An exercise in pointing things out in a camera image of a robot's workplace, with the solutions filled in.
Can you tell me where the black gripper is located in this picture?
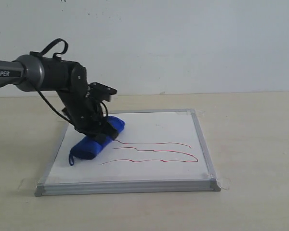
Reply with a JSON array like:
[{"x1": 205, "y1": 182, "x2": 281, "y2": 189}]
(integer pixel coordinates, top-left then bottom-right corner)
[{"x1": 57, "y1": 64, "x2": 118, "y2": 143}]

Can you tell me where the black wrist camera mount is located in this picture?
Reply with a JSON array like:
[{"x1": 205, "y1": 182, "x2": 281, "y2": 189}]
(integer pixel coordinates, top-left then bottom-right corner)
[{"x1": 89, "y1": 82, "x2": 118, "y2": 102}]

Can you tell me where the white board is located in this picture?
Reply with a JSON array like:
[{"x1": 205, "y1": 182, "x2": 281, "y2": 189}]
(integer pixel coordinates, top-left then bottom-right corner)
[{"x1": 35, "y1": 109, "x2": 221, "y2": 196}]

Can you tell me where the blue cloth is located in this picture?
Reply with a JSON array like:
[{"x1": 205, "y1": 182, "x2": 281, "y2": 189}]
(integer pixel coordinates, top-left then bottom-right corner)
[{"x1": 68, "y1": 116, "x2": 125, "y2": 166}]

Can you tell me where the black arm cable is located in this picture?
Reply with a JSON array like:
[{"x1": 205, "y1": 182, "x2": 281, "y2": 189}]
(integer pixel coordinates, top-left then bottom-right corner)
[{"x1": 0, "y1": 38, "x2": 74, "y2": 126}]

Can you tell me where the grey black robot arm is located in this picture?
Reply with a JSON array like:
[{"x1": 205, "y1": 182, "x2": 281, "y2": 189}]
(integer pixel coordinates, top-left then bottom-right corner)
[{"x1": 0, "y1": 54, "x2": 119, "y2": 143}]

